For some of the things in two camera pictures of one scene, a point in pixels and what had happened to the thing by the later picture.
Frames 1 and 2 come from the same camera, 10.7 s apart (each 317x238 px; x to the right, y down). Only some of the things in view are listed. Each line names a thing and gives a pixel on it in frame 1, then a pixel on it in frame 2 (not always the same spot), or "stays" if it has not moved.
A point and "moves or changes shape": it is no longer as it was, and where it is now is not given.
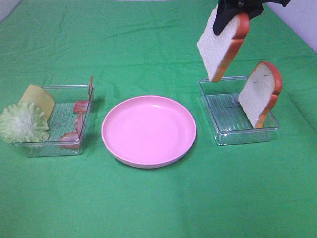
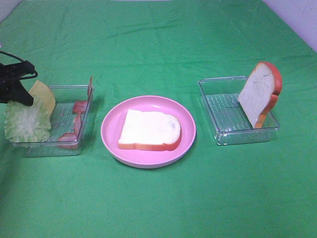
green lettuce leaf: [23, 122] moves or changes shape
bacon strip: [81, 106] stays
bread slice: [260, 94] stays
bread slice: [218, 50] → [149, 131]
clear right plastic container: [230, 122] stays
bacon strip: [71, 140] stays
